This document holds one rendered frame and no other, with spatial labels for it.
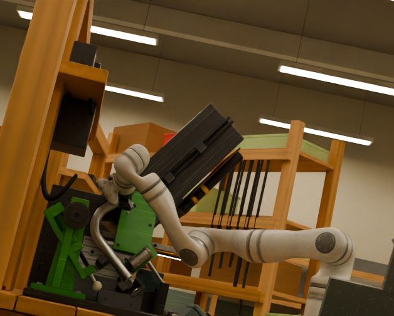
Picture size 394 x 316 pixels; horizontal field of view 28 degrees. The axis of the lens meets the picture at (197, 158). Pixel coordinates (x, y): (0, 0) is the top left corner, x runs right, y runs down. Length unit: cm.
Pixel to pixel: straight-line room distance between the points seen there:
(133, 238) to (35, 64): 78
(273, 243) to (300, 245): 8
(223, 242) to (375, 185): 972
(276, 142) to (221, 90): 661
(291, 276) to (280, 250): 324
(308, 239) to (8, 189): 77
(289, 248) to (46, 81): 76
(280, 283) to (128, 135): 216
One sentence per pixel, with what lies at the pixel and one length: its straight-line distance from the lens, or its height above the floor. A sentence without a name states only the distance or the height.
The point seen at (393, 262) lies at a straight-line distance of 147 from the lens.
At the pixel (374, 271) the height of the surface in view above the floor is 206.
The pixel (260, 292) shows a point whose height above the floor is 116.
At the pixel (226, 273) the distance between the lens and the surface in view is 538.
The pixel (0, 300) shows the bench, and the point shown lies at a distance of 189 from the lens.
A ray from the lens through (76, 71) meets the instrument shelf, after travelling 226.
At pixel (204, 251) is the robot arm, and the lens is 224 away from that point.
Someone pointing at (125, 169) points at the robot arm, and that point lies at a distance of 220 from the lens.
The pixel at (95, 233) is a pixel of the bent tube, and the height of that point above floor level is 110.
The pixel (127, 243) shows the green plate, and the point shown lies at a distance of 251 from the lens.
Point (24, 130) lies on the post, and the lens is 192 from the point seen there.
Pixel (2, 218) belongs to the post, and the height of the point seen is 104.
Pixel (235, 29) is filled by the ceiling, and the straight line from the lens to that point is 1001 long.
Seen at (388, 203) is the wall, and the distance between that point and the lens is 1192.
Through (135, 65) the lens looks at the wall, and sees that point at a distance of 1205.
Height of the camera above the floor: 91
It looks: 11 degrees up
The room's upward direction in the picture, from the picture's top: 12 degrees clockwise
